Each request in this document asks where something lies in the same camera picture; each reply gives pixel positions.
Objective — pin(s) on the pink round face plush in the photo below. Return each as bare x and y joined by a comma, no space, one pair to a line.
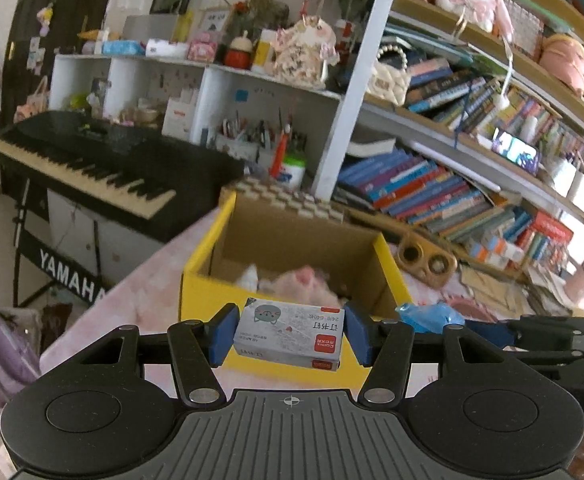
564,62

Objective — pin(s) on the black keyboard stand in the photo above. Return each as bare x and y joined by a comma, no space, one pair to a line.
67,272

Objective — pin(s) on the dark photo frame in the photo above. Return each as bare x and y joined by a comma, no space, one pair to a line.
169,2

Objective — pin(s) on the wooden bookshelf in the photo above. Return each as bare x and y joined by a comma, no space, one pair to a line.
532,62

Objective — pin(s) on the red round doll figurine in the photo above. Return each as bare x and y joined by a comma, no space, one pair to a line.
237,57

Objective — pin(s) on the white shelf unit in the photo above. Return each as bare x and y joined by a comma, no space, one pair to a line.
352,110

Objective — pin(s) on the brown retro radio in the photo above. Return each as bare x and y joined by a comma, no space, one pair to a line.
422,260

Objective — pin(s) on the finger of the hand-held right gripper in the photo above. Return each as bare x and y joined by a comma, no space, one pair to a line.
547,358
492,335

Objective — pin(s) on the floral fabric plush doll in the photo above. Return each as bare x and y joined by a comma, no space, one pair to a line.
302,55

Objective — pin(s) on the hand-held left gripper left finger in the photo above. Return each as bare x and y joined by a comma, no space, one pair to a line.
222,332

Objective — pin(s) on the orange white small box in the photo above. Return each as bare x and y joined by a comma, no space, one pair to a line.
477,252
497,247

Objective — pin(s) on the grey white staples box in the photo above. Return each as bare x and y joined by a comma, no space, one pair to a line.
287,332

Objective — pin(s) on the cream quilted handbag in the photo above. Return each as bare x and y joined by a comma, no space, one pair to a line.
387,82

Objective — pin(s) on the pink checked cloth desktop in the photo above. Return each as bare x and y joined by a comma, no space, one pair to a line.
137,300

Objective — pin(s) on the blue plastic bag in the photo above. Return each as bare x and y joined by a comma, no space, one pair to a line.
429,316

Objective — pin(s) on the black electronic keyboard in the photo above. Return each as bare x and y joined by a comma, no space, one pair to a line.
122,145

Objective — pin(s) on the row of mixed books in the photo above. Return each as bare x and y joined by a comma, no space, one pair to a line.
447,90

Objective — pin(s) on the pink plush pig toy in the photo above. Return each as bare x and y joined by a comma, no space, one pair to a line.
302,280

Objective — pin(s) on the row of blue spine books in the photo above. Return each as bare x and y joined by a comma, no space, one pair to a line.
412,185

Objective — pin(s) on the white storage box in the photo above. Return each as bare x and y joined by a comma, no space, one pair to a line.
583,190

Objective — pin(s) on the blue tissue pack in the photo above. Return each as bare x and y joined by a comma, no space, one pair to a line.
122,48

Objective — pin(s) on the small pink box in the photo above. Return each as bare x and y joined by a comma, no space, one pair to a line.
202,50

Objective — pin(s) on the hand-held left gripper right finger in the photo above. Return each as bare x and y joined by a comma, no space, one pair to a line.
358,332

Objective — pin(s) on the white jar green lid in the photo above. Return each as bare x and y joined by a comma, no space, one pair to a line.
292,175

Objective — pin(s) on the purple backpack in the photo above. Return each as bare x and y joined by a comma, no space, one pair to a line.
2,350

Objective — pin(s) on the pile of papers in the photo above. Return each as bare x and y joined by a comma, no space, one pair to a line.
522,285

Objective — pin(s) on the wooden chessboard box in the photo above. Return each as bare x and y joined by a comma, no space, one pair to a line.
282,200

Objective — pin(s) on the pen holder with pens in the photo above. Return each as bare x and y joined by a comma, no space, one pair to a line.
242,146

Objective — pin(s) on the yellow cardboard box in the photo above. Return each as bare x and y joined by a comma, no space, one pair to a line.
194,300

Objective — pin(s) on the white tissue pack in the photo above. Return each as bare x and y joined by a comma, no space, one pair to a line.
167,49

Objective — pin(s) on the thick lying book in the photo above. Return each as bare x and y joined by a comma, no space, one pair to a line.
372,149

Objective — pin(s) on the smartphone with lit screen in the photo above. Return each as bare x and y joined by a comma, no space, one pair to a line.
514,149

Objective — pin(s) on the white carton red label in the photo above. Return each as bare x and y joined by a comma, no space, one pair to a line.
177,120

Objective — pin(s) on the red boxed book set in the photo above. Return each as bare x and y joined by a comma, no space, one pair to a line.
552,227

